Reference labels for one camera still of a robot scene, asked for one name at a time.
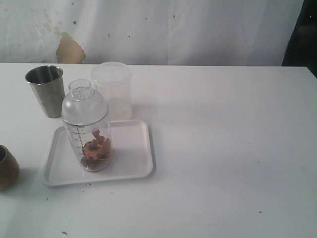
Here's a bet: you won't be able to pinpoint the clear graduated shaker body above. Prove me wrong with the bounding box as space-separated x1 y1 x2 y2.
64 116 112 172

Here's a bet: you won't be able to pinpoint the brown food pieces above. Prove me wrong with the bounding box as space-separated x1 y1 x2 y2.
80 130 111 172

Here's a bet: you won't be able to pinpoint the clear shaker lid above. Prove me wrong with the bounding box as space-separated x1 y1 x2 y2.
61 79 108 125

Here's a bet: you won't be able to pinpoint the stainless steel cup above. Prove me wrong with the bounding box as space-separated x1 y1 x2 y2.
25 65 65 118

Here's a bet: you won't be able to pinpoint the brown wooden cup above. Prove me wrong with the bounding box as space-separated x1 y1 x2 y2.
0 145 20 191

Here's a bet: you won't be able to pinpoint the white rectangular tray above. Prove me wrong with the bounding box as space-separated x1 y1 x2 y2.
42 120 153 186

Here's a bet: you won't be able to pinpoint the translucent plastic container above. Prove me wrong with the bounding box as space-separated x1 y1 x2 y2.
91 62 132 120

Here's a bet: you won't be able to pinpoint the dark object at right edge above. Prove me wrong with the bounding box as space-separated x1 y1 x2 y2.
282 0 317 75

